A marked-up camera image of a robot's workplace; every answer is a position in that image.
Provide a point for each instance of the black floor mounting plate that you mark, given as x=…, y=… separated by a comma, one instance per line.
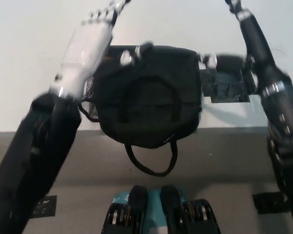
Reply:
x=45, y=207
x=268, y=203

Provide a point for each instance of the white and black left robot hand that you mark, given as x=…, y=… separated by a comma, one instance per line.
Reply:
x=88, y=48

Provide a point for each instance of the black and teal robot torso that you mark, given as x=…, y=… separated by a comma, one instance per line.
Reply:
x=166, y=212

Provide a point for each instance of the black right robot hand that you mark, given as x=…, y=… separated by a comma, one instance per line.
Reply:
x=261, y=48

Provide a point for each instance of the dark tape patch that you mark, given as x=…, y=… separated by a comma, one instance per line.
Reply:
x=227, y=89

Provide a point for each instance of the black soft travel bag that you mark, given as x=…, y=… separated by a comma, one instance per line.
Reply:
x=149, y=104

